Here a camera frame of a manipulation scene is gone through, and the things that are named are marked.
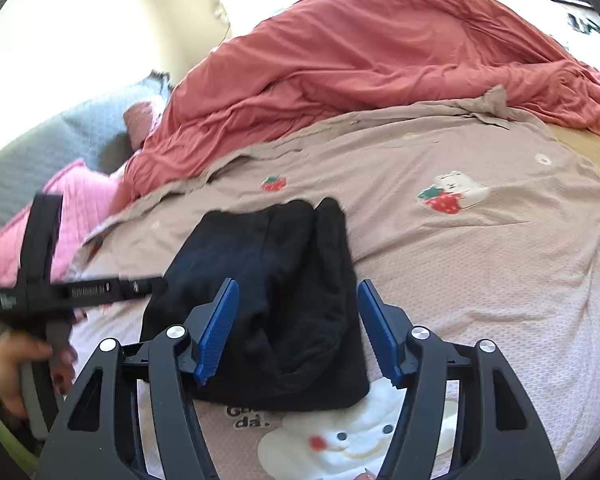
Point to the pink quilted pillow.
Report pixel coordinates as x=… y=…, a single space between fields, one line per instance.
x=85 y=195

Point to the red-orange duvet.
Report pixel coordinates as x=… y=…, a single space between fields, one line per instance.
x=380 y=60

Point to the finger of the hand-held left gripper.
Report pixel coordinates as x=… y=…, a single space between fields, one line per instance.
x=120 y=289

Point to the black underpants with orange waistband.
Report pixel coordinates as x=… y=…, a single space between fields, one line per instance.
x=280 y=270

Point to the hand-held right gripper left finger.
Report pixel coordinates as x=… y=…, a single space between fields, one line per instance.
x=217 y=330

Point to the beige printed blanket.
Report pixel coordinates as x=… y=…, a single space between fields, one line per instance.
x=480 y=285

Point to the yellow bed sheet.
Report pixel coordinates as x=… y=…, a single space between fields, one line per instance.
x=595 y=155

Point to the grey headboard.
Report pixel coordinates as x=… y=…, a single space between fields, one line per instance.
x=30 y=160

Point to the person's left hand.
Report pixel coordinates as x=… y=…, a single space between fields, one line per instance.
x=10 y=365

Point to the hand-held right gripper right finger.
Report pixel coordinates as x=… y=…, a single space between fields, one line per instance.
x=380 y=330

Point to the pink-brown plush toy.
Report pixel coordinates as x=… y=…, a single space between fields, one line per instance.
x=140 y=120

